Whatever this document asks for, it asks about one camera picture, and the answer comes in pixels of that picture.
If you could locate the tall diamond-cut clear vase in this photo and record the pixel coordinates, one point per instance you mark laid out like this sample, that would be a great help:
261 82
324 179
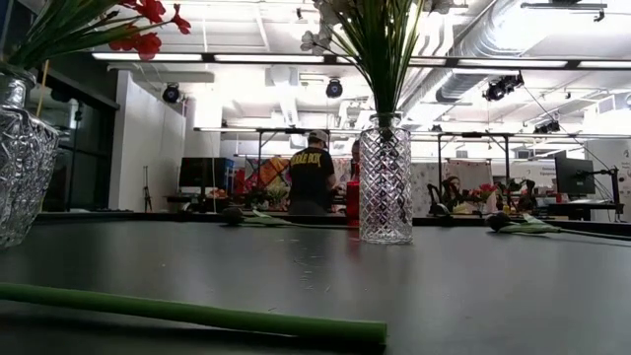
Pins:
385 187

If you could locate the black artificial tulip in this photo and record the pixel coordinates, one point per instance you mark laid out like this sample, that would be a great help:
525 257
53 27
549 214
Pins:
498 221
231 215

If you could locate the squat cut-glass clear vase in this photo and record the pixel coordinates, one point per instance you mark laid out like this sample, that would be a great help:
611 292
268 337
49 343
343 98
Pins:
24 163

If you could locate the background black robot arm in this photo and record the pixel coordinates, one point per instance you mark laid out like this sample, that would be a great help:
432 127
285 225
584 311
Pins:
436 207
527 197

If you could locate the black monitor on arm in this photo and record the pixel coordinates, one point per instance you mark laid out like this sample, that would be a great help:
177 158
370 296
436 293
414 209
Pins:
574 176

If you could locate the red glass vase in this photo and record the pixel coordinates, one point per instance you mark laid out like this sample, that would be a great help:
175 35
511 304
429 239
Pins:
352 207

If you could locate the person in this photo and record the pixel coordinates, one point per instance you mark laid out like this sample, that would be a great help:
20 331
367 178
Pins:
311 177
355 153

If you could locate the colourful patterned panel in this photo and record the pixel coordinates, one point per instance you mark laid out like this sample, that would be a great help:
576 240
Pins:
268 177

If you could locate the black ceiling spotlight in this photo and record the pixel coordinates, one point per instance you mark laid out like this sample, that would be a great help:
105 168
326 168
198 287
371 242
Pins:
171 93
334 89

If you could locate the long ceiling light strip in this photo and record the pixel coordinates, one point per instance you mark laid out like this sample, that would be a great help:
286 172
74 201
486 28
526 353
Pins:
268 58

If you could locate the black track spotlight cluster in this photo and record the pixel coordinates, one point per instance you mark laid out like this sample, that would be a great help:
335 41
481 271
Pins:
503 86
547 126

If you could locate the black desk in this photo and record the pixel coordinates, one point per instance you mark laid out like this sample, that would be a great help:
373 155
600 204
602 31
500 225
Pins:
581 207

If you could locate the dark wall screen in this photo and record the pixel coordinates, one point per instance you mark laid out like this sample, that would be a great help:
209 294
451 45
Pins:
204 172

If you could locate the black metal frame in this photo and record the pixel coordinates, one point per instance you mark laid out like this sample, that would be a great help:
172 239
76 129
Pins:
507 163

